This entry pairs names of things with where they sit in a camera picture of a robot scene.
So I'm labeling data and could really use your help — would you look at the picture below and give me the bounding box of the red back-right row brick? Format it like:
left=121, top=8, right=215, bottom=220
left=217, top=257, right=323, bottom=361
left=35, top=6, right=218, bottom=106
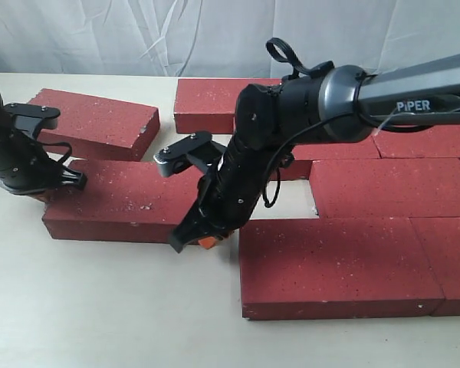
left=373, top=126, right=460, bottom=158

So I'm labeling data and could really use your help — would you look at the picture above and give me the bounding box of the red back-left row brick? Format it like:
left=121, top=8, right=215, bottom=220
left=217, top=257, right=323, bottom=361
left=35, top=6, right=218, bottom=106
left=173, top=78, right=280, bottom=134

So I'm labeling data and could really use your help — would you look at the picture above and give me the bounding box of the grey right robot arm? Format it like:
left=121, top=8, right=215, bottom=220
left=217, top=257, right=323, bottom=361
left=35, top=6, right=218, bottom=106
left=155, top=38, right=460, bottom=251

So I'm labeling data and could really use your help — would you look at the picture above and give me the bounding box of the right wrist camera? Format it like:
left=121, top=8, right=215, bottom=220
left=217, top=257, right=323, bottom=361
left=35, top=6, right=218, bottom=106
left=153, top=131, right=226, bottom=178

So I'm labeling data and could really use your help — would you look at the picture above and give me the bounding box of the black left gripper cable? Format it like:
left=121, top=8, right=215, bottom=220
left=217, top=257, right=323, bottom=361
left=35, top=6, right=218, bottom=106
left=38, top=140, right=74, bottom=169

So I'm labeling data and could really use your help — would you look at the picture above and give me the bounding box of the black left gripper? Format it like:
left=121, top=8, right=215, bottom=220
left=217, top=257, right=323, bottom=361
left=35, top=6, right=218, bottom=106
left=0, top=94, right=87, bottom=204

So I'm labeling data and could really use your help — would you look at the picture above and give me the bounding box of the red front brick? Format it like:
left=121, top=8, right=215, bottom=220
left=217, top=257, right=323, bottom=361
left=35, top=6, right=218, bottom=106
left=309, top=158, right=460, bottom=219

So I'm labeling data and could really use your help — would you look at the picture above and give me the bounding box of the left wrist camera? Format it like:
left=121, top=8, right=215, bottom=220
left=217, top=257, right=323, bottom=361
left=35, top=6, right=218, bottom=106
left=5, top=103, right=61, bottom=140

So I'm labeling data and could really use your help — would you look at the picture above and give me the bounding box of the red front-left base brick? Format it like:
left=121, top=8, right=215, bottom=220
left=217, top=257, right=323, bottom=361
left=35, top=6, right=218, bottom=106
left=238, top=218, right=445, bottom=320

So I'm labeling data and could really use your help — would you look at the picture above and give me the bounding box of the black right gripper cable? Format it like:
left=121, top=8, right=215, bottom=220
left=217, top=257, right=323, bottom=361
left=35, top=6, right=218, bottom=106
left=262, top=110, right=357, bottom=209

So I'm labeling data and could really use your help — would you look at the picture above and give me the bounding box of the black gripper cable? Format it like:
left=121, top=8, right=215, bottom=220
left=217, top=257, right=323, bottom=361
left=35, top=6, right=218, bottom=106
left=38, top=140, right=74, bottom=169
left=262, top=110, right=357, bottom=209

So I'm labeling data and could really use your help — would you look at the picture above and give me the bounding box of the red front-right base brick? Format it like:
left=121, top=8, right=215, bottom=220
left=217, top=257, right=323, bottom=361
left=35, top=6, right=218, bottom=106
left=411, top=217, right=460, bottom=317

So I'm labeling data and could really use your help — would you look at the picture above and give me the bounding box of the red brick with white chip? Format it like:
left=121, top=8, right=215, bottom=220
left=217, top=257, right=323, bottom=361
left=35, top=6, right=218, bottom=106
left=42, top=159, right=202, bottom=243

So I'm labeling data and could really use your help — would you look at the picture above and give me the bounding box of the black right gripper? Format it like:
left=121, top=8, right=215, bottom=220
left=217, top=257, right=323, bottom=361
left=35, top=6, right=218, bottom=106
left=166, top=137, right=296, bottom=255

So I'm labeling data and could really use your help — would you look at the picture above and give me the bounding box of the white backdrop curtain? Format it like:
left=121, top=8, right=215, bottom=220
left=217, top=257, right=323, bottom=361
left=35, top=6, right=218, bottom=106
left=0, top=1, right=460, bottom=77

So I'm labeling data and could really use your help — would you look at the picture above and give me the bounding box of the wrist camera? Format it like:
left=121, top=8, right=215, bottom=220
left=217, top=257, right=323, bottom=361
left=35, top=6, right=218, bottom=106
left=5, top=103, right=61, bottom=140
left=153, top=131, right=226, bottom=178

